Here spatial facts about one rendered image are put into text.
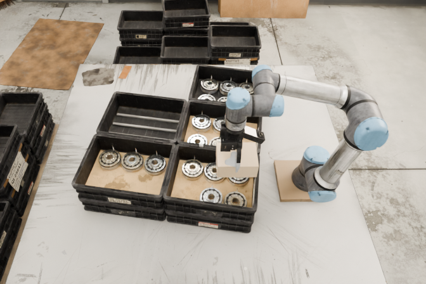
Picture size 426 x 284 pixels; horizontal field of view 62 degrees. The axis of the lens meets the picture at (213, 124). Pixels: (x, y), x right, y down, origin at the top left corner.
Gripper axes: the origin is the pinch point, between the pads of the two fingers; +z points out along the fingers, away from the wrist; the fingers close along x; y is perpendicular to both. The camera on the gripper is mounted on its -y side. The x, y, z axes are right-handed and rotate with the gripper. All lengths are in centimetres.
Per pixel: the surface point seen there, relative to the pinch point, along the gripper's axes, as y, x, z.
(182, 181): 23.1, -6.0, 26.9
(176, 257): 25, 25, 40
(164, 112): 34, -51, 27
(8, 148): 126, -45, 51
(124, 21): 84, -211, 72
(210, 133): 9.3, -35.4, 26.9
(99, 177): 62, -9, 27
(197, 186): 16.0, -3.5, 26.9
